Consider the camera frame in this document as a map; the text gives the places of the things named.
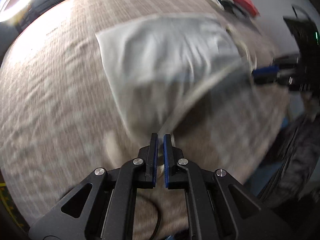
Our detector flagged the white camisole top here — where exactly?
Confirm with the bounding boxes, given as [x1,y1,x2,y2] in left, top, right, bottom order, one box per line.
[96,13,257,142]

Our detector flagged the plaid beige bed cover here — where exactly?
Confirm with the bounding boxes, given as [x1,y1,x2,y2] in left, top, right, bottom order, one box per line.
[1,0,289,225]

